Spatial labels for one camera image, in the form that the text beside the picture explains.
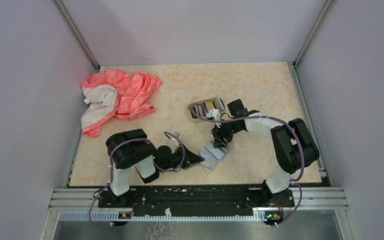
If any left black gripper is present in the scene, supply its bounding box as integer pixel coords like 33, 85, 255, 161
159, 143, 205, 172

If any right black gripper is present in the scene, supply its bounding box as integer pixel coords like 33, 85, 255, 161
211, 118, 242, 149

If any beige card sleeve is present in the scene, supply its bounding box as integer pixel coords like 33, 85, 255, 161
199, 140, 229, 171

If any cream card holder tray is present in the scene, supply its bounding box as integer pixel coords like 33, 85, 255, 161
186, 96, 226, 123

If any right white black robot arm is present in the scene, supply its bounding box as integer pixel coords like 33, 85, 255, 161
205, 99, 320, 206

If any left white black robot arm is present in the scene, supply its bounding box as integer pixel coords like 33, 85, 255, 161
105, 128, 205, 207

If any pink white crumpled cloth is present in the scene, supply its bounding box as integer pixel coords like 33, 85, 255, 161
80, 67, 162, 138

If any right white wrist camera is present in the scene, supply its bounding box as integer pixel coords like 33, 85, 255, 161
206, 108, 221, 124

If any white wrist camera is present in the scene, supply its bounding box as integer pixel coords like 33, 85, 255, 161
206, 108, 221, 124
170, 131, 182, 146

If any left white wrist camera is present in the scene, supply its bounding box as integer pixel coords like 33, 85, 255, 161
170, 131, 182, 146

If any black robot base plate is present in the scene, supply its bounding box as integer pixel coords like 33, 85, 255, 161
98, 184, 295, 217

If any aluminium front frame rail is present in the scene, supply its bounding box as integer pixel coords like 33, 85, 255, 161
40, 184, 354, 240

